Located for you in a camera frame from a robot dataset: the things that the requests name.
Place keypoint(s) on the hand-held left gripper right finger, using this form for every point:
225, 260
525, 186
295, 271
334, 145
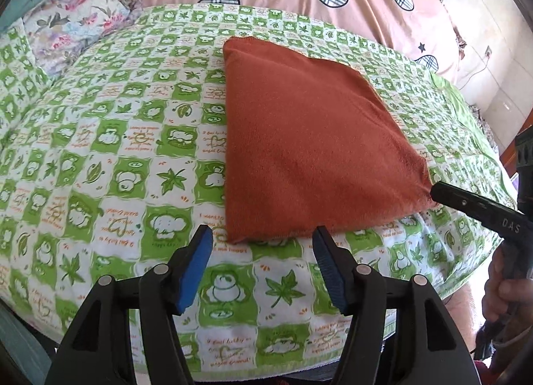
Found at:
331, 270

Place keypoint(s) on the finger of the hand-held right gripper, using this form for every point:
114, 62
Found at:
474, 205

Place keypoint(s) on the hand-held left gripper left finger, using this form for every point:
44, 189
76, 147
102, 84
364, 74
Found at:
195, 270

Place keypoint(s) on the orange knit sweater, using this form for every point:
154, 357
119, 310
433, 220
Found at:
308, 143

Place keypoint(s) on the person's right hand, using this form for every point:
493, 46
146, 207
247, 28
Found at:
501, 289

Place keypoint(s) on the light green bed sheet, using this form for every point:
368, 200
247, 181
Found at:
470, 118

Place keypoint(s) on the green checked printed blanket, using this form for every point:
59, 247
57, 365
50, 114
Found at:
125, 152

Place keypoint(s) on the floral print pillow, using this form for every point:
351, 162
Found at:
79, 18

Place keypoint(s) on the white wall socket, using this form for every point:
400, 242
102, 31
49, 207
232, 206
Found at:
488, 51

